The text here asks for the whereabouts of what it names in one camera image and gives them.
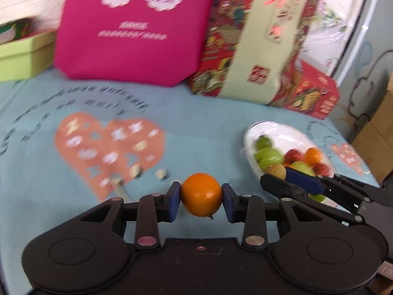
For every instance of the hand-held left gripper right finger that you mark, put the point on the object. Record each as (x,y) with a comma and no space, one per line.
(228,202)

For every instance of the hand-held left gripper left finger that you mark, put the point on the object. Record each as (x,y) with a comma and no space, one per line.
(174,201)

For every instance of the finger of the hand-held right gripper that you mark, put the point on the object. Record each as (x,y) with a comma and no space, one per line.
(302,179)
(282,187)

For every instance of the green jujube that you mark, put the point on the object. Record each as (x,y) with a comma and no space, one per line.
(302,168)
(268,156)

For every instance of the brown longan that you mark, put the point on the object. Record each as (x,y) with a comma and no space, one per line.
(276,171)

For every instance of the red wax apple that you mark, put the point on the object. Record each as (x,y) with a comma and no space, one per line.
(293,154)
(321,169)

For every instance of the small green tomato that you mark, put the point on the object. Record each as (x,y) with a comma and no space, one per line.
(317,197)

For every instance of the orange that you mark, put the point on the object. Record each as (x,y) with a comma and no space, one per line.
(201,195)
(312,156)

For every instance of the white plate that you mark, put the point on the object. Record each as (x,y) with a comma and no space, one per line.
(276,130)

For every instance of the printed light blue tablecloth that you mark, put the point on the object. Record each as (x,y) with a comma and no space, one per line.
(199,129)

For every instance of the brown cardboard box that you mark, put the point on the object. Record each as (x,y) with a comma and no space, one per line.
(374,141)

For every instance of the red cracker box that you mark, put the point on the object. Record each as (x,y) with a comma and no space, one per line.
(319,98)

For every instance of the red patterned gift box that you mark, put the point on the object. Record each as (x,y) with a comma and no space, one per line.
(261,52)

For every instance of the white printed plastic bag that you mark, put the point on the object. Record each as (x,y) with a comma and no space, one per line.
(334,37)

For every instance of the pink fabric bag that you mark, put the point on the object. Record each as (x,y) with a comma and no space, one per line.
(132,52)

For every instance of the light green cardboard box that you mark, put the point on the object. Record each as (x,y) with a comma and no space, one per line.
(18,58)

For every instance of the green patterned bowl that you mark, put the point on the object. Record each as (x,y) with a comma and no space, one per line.
(12,32)

